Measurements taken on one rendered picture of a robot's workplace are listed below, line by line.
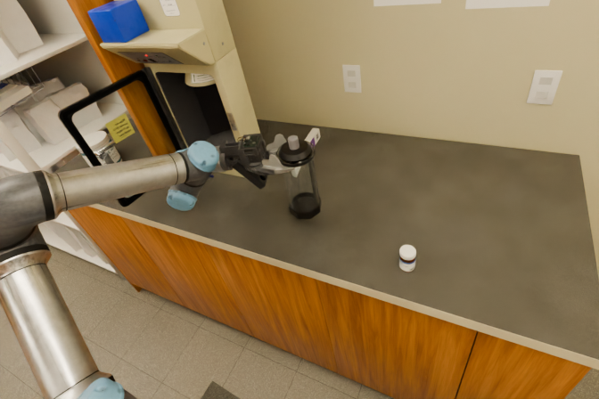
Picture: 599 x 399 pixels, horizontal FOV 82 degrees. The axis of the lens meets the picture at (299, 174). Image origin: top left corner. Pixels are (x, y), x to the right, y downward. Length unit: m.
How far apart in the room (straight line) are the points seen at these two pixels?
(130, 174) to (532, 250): 1.00
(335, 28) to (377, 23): 0.15
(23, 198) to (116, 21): 0.59
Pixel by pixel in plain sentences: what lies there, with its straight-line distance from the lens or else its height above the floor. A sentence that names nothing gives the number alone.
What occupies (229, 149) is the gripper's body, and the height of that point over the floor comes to 1.25.
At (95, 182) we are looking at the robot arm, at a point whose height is 1.40.
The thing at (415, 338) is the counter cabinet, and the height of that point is 0.69.
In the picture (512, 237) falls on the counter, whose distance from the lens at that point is 1.13.
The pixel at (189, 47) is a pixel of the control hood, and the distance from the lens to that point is 1.04.
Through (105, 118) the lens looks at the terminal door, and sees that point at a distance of 1.29.
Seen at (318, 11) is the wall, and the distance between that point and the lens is 1.38.
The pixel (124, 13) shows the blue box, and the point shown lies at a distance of 1.18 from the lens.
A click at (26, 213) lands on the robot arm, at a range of 0.77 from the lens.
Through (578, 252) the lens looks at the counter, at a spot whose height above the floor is 0.94.
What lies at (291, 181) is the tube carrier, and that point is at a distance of 0.97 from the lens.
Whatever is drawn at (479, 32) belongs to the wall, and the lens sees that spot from 1.28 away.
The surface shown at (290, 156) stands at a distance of 0.92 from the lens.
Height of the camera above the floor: 1.77
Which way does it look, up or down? 39 degrees down
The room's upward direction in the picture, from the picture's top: 13 degrees counter-clockwise
